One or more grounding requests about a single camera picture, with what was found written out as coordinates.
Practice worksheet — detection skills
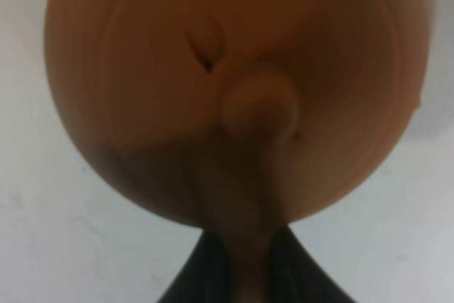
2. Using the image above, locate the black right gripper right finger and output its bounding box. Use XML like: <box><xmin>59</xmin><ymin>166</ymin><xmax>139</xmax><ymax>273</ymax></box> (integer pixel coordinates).
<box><xmin>269</xmin><ymin>226</ymin><xmax>353</xmax><ymax>303</ymax></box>

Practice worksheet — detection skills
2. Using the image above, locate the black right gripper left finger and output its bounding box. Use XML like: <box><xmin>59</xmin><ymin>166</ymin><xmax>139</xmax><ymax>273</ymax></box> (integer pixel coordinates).
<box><xmin>159</xmin><ymin>230</ymin><xmax>245</xmax><ymax>303</ymax></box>

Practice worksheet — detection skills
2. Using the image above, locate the brown clay teapot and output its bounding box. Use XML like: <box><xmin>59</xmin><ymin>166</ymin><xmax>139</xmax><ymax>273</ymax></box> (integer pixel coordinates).
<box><xmin>44</xmin><ymin>0</ymin><xmax>433</xmax><ymax>302</ymax></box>

